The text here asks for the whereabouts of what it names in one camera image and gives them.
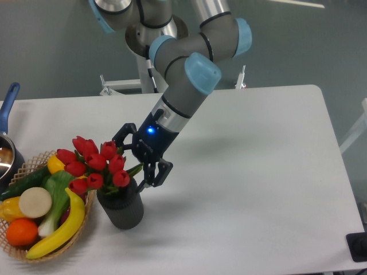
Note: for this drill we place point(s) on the green cucumber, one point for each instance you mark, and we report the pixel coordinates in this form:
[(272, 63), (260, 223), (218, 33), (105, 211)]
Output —
[(33, 179)]

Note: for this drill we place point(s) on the silver clamp screw right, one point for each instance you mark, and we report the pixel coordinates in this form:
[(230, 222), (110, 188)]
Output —
[(240, 83)]

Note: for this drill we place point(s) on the round beige bun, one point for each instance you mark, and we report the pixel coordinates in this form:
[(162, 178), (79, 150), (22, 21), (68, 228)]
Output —
[(35, 202)]

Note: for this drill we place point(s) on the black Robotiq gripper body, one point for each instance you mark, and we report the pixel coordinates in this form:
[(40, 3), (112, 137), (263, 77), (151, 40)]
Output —
[(151, 140)]

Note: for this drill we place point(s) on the yellow bell pepper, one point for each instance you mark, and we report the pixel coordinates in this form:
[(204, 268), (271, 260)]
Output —
[(10, 210)]

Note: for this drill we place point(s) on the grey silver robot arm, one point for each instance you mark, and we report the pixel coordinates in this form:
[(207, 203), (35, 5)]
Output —
[(188, 65)]

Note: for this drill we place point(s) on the red fruit in basket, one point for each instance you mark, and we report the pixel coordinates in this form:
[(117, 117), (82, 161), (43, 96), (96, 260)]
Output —
[(65, 216)]

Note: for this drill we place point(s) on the red tulip bouquet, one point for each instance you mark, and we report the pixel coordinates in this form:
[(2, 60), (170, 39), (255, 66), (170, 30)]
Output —
[(97, 168)]

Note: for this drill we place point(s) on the dark grey ribbed vase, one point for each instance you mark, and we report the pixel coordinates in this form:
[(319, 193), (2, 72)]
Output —
[(124, 208)]

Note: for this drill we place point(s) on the blue handled saucepan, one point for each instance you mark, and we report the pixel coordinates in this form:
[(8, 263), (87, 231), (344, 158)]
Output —
[(11, 159)]

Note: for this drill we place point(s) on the yellow banana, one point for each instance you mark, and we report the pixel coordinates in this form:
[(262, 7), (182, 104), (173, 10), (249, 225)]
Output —
[(64, 233)]

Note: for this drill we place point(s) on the orange fruit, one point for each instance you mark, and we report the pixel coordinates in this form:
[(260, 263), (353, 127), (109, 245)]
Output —
[(22, 232)]

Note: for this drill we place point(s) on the woven wicker basket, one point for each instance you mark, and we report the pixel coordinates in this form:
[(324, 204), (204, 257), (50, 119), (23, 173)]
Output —
[(19, 253)]

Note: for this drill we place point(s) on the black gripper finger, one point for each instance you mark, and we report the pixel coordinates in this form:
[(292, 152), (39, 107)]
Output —
[(120, 136), (155, 173)]

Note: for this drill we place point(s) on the black device at table edge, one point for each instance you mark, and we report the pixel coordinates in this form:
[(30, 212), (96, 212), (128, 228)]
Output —
[(357, 246)]

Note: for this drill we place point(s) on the white frame at right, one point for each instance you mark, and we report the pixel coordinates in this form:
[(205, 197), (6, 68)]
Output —
[(357, 129)]

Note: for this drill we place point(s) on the green bok choy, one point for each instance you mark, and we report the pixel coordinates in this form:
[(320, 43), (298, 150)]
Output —
[(55, 185)]

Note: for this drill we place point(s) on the yellow lemon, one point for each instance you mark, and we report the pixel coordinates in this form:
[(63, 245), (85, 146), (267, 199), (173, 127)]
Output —
[(54, 164)]

